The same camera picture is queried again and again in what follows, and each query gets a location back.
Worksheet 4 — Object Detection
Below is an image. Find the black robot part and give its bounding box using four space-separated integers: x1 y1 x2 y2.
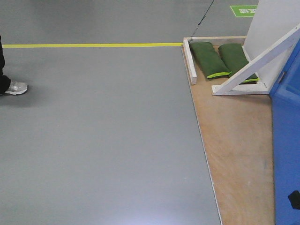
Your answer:
288 190 300 210

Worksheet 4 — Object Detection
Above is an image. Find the green sandbag pair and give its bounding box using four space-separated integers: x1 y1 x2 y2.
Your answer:
189 42 231 79
218 43 249 78

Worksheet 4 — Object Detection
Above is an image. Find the grey white sneaker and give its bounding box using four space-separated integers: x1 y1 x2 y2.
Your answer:
4 80 28 95

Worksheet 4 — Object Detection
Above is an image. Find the white wooden border strip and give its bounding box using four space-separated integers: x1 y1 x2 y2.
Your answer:
182 38 197 85

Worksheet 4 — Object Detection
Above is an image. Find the green sandbag right pair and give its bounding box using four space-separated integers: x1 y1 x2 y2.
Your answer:
218 43 249 78

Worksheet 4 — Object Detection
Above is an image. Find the white door wall panel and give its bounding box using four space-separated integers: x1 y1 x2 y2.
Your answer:
244 0 300 91

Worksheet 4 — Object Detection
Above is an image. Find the green sandbag left pair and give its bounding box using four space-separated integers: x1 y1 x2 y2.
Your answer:
189 42 231 79

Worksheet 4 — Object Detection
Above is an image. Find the dark guy rope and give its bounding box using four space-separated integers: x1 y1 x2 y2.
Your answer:
191 0 216 39

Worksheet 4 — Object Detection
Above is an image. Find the white triangular wooden brace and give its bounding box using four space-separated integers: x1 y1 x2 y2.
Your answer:
211 25 300 96

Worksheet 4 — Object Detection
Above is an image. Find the blue door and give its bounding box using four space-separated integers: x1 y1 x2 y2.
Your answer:
270 45 300 225

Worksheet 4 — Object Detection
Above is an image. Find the door plywood platform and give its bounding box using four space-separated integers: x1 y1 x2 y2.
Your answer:
181 36 277 225

